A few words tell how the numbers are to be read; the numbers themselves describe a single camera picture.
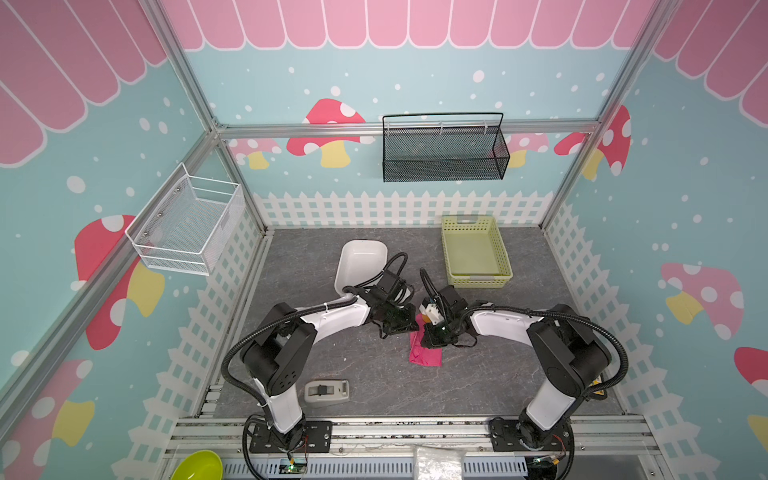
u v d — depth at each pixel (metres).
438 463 0.68
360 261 1.11
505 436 0.74
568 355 0.47
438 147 0.95
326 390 0.79
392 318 0.77
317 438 0.74
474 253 1.15
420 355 0.88
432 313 0.87
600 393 0.79
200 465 0.70
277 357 0.47
